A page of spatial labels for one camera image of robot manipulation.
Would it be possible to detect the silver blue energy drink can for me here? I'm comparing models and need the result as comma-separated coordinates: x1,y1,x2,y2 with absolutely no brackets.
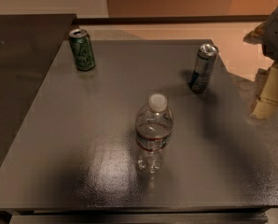
189,43,219,93

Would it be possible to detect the green soda can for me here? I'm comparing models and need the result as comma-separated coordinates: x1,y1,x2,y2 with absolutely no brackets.
69,28,95,71

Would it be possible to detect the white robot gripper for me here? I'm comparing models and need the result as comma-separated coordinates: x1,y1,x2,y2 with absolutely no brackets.
243,7,278,119

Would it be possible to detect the clear plastic water bottle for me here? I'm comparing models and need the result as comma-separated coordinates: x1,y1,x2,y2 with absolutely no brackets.
135,93,174,174

